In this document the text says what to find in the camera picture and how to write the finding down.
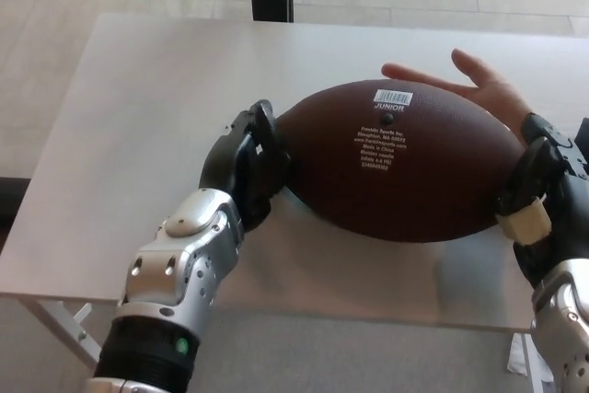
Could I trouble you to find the white metal table frame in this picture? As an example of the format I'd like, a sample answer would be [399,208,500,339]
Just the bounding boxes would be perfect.
[17,299,119,369]

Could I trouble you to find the dark low floor object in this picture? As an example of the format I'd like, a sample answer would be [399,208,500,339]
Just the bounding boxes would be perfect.
[0,176,34,218]

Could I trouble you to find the brown junior football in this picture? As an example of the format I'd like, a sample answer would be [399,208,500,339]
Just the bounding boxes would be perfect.
[274,79,531,245]

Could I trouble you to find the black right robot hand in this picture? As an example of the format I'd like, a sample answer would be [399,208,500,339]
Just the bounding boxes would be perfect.
[494,111,589,292]

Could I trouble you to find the person's bare hand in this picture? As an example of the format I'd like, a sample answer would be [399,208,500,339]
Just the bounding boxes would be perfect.
[381,47,536,142]

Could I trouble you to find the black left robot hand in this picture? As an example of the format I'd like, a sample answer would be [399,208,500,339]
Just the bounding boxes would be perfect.
[197,98,294,234]

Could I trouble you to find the person's black-sleeved forearm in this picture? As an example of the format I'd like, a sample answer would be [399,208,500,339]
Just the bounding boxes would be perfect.
[572,117,589,148]

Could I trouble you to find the white crumpled paper scrap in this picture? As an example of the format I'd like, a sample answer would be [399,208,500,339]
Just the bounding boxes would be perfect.
[505,332,551,374]

